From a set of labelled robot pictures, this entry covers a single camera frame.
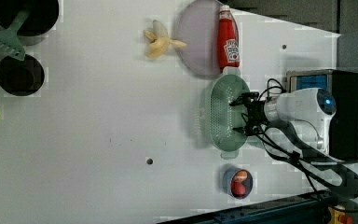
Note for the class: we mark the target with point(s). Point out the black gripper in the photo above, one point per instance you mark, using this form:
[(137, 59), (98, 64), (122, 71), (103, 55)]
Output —
[(255, 116)]

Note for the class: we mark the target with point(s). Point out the green plastic strainer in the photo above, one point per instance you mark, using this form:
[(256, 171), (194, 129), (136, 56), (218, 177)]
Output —
[(218, 119)]

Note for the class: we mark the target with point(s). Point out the light green mug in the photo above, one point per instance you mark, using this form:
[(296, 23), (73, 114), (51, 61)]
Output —
[(255, 142)]

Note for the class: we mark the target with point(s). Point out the small blue bowl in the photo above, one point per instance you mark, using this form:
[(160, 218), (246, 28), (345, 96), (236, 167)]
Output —
[(227, 180)]

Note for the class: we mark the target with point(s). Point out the orange toy fruit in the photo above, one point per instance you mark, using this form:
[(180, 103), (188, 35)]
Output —
[(240, 176)]

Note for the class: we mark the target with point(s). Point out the red toy fruit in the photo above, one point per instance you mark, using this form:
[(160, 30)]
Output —
[(237, 189)]

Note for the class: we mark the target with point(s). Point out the red ketchup bottle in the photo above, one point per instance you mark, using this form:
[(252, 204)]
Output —
[(228, 53)]

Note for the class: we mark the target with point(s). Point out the grey round plate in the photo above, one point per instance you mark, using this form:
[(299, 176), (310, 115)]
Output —
[(198, 27)]

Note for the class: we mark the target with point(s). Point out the silver black toaster oven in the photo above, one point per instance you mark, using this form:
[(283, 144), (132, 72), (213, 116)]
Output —
[(343, 132)]

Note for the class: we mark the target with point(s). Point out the peeled banana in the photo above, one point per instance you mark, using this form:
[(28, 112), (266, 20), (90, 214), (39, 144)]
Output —
[(160, 40)]

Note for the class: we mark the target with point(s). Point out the yellow red stop button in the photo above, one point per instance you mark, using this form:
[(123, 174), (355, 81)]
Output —
[(338, 216)]

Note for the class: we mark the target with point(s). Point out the large black pot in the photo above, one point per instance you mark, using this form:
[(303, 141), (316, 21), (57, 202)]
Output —
[(42, 18)]

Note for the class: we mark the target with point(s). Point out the small black pot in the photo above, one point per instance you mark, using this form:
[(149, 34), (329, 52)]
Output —
[(21, 78)]

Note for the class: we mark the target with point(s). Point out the green slotted spatula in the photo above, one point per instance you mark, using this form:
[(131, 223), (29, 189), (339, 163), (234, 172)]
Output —
[(10, 44)]

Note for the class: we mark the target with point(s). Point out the dark blue table rail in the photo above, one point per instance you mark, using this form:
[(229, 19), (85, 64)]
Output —
[(308, 208)]

